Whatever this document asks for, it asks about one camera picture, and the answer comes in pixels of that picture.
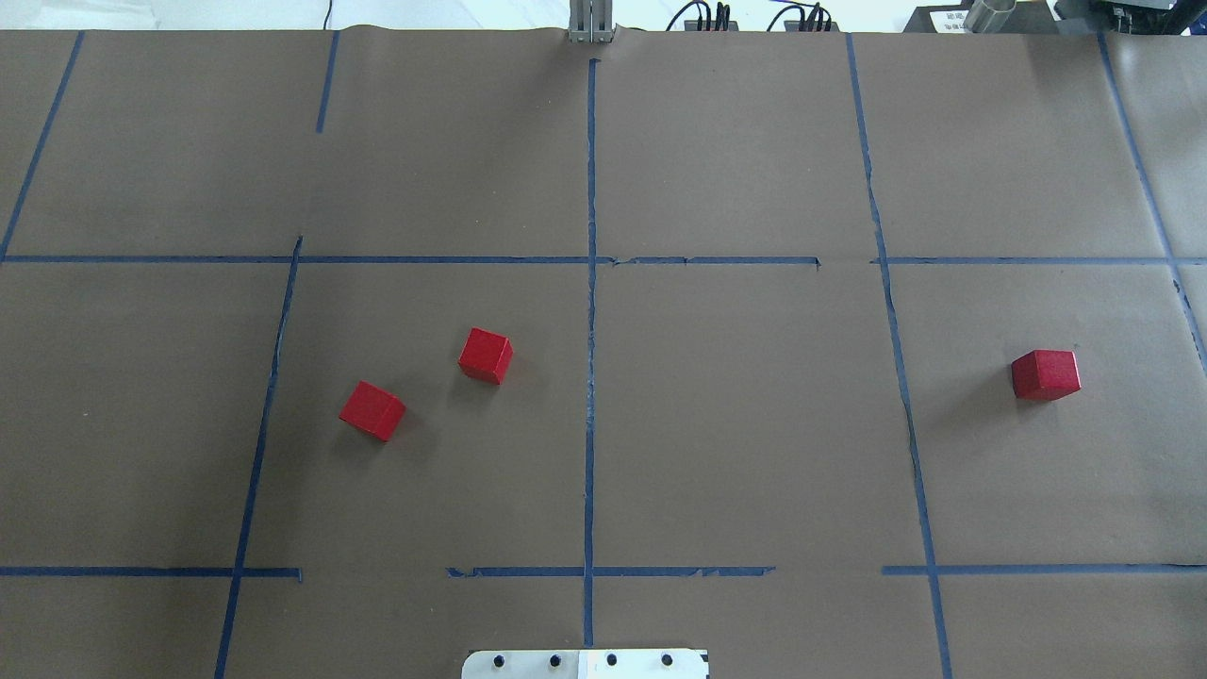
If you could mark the red block placed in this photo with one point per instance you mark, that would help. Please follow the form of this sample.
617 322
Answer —
486 356
1045 376
372 410

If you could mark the brown paper table cover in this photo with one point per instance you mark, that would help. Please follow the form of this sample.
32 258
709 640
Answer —
763 293

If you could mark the metal cylinder can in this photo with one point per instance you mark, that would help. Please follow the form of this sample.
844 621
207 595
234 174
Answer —
988 16

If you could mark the aluminium frame post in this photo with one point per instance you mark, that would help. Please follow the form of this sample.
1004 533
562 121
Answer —
591 21

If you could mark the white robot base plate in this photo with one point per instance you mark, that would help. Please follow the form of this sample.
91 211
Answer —
588 663

